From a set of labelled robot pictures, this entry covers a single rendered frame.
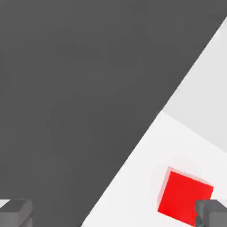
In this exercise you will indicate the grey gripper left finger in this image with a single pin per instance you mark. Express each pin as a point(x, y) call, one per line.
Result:
point(15, 213)

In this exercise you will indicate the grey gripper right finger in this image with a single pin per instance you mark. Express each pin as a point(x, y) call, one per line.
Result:
point(212, 214)

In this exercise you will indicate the small red cube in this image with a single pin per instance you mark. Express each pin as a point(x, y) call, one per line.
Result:
point(180, 196)

